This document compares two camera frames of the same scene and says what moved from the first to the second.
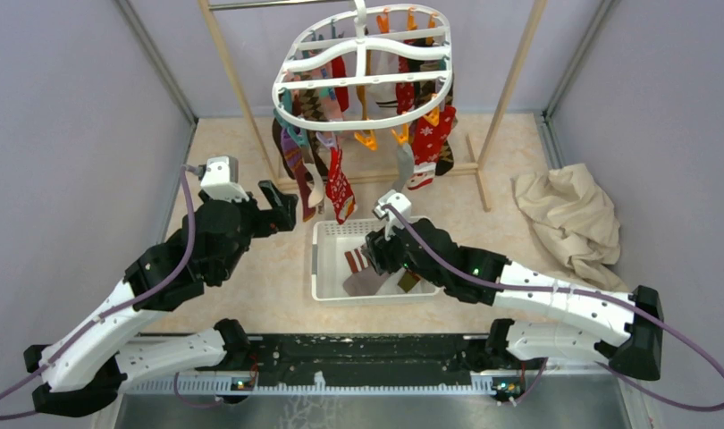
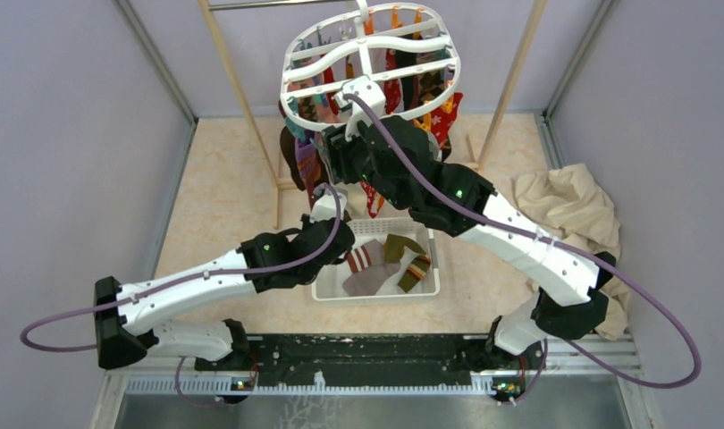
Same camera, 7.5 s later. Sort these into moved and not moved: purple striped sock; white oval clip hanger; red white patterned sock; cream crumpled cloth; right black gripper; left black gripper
Moved: left black gripper; purple striped sock; right black gripper; red white patterned sock
Not moved: cream crumpled cloth; white oval clip hanger
